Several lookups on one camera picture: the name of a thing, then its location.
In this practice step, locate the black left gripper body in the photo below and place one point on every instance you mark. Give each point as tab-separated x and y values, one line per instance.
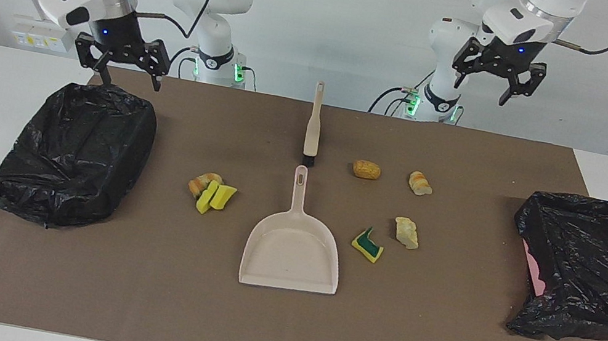
512	54

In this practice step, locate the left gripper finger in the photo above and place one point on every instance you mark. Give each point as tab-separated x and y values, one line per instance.
537	74
467	54

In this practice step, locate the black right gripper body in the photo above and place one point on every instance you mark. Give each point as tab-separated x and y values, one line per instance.
116	28

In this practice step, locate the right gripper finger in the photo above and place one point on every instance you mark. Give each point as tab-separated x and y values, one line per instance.
83	45
161	58

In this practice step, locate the orange striped croissant piece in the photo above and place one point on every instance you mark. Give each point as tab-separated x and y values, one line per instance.
420	184

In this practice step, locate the yellow sponge piece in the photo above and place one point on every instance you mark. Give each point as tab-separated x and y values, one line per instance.
206	197
223	197

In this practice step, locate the brown oval bread roll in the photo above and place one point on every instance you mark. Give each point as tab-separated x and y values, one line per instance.
366	170

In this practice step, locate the beige brush black bristles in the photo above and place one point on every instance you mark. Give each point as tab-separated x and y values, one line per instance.
314	128

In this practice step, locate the green and yellow sponge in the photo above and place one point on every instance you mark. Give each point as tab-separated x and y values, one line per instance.
367	246

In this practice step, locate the beige plastic dustpan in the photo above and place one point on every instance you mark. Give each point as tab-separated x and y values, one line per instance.
293	250

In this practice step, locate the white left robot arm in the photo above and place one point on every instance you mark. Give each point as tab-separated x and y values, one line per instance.
470	43

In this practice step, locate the black bag lined bin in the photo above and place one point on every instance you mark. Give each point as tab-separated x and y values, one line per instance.
75	155

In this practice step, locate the pink plastic bin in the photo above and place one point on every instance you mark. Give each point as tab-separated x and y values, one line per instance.
535	277

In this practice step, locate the crumpled black trash bag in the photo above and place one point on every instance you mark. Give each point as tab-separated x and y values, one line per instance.
592	271

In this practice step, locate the brown table mat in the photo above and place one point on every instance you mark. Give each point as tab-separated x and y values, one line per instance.
276	328

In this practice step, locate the white wall socket box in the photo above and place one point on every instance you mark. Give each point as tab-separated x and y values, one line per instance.
30	36

